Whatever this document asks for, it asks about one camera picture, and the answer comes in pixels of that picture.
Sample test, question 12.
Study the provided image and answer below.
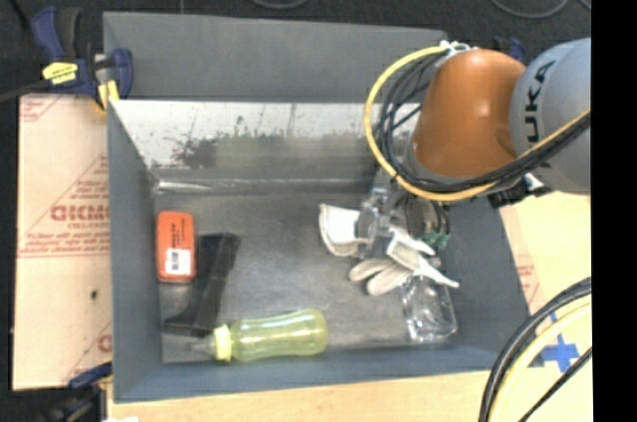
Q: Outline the white work glove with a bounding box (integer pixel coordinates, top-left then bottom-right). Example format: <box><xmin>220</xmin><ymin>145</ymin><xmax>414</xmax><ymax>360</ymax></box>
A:
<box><xmin>318</xmin><ymin>202</ymin><xmax>462</xmax><ymax>298</ymax></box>

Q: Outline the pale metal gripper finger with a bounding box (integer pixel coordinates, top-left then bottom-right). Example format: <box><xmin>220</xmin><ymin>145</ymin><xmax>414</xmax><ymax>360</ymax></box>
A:
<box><xmin>385</xmin><ymin>224</ymin><xmax>410</xmax><ymax>265</ymax></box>
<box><xmin>356</xmin><ymin>203</ymin><xmax>384</xmax><ymax>258</ymax></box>

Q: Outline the grey metal bin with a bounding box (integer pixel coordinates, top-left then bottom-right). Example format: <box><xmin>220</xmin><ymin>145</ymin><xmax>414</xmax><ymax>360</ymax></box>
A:
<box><xmin>102</xmin><ymin>10</ymin><xmax>531</xmax><ymax>403</ymax></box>

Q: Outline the orange flat box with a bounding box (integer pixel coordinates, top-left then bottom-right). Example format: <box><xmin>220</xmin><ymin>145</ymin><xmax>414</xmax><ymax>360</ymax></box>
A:
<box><xmin>155</xmin><ymin>210</ymin><xmax>197</xmax><ymax>284</ymax></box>

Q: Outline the black plastic angled piece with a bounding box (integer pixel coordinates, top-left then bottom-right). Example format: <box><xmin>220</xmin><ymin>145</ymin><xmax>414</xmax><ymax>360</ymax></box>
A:
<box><xmin>160</xmin><ymin>231</ymin><xmax>243</xmax><ymax>338</ymax></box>

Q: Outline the black cylinder on white bracket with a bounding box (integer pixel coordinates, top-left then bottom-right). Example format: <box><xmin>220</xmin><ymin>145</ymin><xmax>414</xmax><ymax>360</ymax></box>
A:
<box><xmin>487</xmin><ymin>173</ymin><xmax>547</xmax><ymax>211</ymax></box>

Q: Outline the yellow-green baby bottle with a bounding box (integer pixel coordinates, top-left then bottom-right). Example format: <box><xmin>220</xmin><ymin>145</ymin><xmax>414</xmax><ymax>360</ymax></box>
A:
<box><xmin>190</xmin><ymin>308</ymin><xmax>330</xmax><ymax>364</ymax></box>

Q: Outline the brown cardboard board, red print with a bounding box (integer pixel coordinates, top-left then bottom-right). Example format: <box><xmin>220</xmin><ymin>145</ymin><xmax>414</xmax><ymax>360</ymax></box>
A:
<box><xmin>11</xmin><ymin>92</ymin><xmax>548</xmax><ymax>392</ymax></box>

